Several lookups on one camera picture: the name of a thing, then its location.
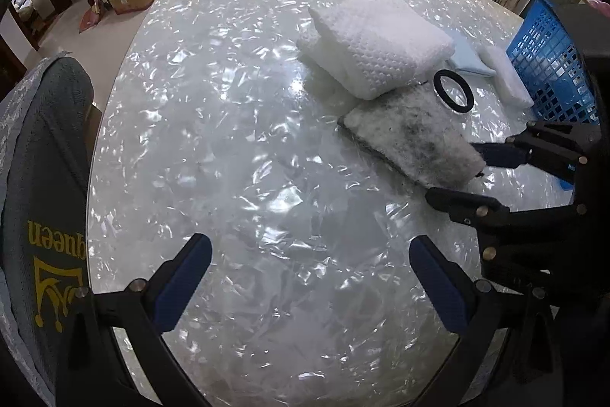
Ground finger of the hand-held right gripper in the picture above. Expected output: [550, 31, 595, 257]
[469, 121, 600, 187]
[425, 187, 588, 290]

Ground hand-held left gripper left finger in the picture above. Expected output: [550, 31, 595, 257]
[57, 233, 214, 407]

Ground black ring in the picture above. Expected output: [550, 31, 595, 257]
[433, 69, 472, 114]

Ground blue plastic basket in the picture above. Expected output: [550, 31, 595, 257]
[505, 0, 601, 125]

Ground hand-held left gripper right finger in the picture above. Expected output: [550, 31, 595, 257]
[405, 235, 568, 407]

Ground white textured towel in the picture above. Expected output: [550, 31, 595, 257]
[295, 0, 456, 101]

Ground chair with grey cover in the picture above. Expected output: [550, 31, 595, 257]
[0, 51, 103, 407]

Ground light blue cloth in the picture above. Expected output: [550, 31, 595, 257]
[445, 29, 499, 78]

